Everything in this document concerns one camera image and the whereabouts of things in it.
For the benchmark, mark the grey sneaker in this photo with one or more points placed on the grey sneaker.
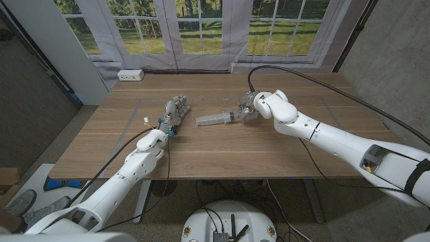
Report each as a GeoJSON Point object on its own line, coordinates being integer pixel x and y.
{"type": "Point", "coordinates": [21, 201]}
{"type": "Point", "coordinates": [47, 211]}

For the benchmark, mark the black backdrop stand pole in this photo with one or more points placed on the black backdrop stand pole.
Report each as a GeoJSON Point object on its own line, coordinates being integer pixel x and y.
{"type": "Point", "coordinates": [40, 58]}
{"type": "Point", "coordinates": [356, 33]}

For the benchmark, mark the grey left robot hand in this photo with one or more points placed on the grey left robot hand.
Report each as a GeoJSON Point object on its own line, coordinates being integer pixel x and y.
{"type": "Point", "coordinates": [174, 111]}

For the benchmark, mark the white power strip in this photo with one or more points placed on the white power strip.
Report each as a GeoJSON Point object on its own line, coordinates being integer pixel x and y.
{"type": "Point", "coordinates": [130, 75]}

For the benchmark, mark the printed window backdrop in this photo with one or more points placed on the printed window backdrop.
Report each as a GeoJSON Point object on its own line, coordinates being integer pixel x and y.
{"type": "Point", "coordinates": [151, 62]}

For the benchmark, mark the white pillar panel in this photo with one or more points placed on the white pillar panel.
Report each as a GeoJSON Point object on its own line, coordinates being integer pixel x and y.
{"type": "Point", "coordinates": [60, 43]}

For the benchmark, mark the cardboard box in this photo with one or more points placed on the cardboard box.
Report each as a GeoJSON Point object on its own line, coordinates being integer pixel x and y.
{"type": "Point", "coordinates": [8, 178]}

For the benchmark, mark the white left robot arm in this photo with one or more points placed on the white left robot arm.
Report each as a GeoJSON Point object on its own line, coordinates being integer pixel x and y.
{"type": "Point", "coordinates": [117, 185]}

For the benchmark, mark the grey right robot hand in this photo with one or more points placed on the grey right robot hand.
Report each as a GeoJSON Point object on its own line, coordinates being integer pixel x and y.
{"type": "Point", "coordinates": [246, 102]}

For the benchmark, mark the large clear plastic syringe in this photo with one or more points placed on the large clear plastic syringe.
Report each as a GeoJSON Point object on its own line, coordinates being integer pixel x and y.
{"type": "Point", "coordinates": [215, 118]}

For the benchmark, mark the black radio module with antennas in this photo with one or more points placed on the black radio module with antennas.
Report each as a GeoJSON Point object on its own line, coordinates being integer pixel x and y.
{"type": "Point", "coordinates": [220, 237]}

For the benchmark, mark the white floor board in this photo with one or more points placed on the white floor board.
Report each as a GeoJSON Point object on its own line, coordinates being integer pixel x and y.
{"type": "Point", "coordinates": [40, 171]}

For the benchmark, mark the white robot torso base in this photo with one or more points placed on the white robot torso base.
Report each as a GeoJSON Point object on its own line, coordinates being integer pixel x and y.
{"type": "Point", "coordinates": [201, 222]}

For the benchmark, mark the black backdrop bottom bar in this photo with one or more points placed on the black backdrop bottom bar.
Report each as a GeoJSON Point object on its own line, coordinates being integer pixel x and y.
{"type": "Point", "coordinates": [188, 71]}

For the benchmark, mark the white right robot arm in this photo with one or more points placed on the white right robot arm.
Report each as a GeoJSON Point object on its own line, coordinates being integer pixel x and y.
{"type": "Point", "coordinates": [336, 141]}

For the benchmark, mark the grey table leg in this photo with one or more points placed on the grey table leg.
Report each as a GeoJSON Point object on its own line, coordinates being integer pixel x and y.
{"type": "Point", "coordinates": [142, 201]}
{"type": "Point", "coordinates": [315, 205]}

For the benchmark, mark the person's leg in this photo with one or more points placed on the person's leg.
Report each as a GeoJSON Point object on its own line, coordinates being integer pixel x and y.
{"type": "Point", "coordinates": [8, 222]}

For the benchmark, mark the black round floor fan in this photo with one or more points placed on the black round floor fan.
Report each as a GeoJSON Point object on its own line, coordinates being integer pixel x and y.
{"type": "Point", "coordinates": [164, 188]}

